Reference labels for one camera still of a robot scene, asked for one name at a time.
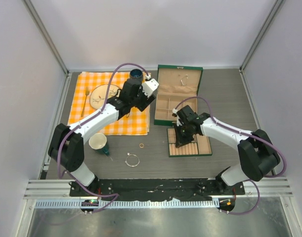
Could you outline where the silver bangle bracelet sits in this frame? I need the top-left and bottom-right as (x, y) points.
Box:
(125, 153), (140, 168)

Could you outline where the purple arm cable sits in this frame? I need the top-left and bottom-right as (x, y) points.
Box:
(57, 63), (152, 214)
(174, 96), (288, 215)

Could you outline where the green jewelry box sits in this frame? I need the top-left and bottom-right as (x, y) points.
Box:
(154, 65), (203, 126)

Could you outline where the white slotted cable duct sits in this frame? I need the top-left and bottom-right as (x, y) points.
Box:
(35, 198), (219, 209)

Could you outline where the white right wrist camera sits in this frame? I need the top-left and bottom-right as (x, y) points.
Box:
(172, 108), (183, 126)

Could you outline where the green jewelry tray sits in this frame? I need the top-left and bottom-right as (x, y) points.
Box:
(167, 128), (213, 158)

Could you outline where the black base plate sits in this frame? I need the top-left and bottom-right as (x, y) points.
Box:
(69, 178), (246, 202)

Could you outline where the dark blue cup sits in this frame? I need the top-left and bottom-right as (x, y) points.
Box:
(129, 69), (143, 81)

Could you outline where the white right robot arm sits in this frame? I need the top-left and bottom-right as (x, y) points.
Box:
(173, 105), (281, 195)

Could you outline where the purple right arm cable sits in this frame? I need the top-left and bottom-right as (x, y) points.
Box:
(174, 96), (288, 215)

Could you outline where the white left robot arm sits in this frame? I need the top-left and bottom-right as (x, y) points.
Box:
(48, 79), (159, 197)

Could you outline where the white green paper cup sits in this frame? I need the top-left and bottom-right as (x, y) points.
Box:
(88, 133), (110, 156)

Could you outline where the gold fork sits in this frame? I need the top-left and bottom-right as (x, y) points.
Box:
(81, 87), (90, 118)

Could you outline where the floral ceramic plate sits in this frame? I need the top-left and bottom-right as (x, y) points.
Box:
(89, 84), (120, 110)

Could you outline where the orange checkered cloth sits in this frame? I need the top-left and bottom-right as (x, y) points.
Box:
(68, 72), (150, 135)

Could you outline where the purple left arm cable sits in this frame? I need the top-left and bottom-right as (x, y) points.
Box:
(57, 63), (152, 214)

